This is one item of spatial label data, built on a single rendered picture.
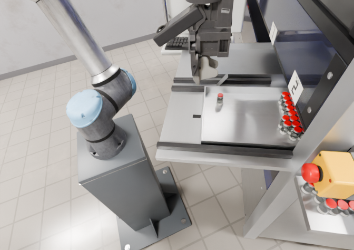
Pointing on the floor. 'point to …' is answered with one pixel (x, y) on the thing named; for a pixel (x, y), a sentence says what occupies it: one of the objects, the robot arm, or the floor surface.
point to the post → (309, 152)
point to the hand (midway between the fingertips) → (195, 80)
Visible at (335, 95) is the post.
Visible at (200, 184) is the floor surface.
